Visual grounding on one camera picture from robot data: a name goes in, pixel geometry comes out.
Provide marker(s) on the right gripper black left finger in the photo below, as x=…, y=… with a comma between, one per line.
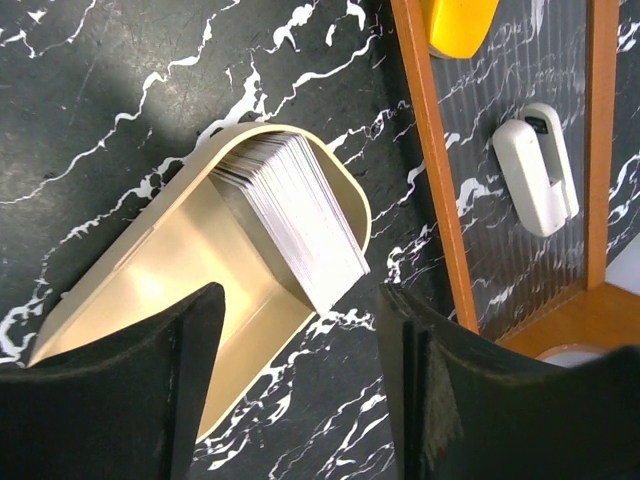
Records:
x=126, y=406

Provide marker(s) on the orange wooden shelf rack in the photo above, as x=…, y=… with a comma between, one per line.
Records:
x=579, y=287

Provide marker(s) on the beige oval card tray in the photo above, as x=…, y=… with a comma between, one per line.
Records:
x=187, y=237

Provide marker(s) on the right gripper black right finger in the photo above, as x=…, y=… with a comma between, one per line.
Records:
x=463, y=407

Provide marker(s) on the stack of silver cards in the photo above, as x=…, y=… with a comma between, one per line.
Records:
x=275, y=182

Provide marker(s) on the white small stapler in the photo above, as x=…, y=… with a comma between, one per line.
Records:
x=534, y=161

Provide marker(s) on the yellow and grey tape measure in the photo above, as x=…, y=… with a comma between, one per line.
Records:
x=456, y=29

